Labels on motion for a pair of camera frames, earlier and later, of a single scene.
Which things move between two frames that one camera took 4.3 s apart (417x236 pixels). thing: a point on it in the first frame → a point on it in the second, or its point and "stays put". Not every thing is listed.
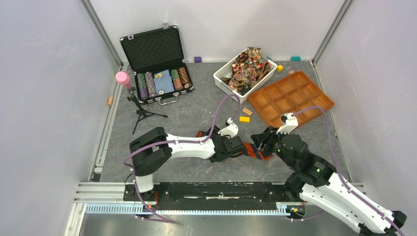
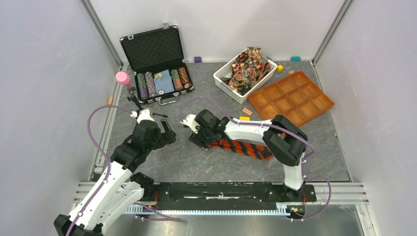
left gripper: (222, 137) → (168, 134)
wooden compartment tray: (291, 94) stays put
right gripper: (265, 137) → (197, 138)
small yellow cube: (280, 68) stays put
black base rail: (269, 196) stays put
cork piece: (110, 101) stays put
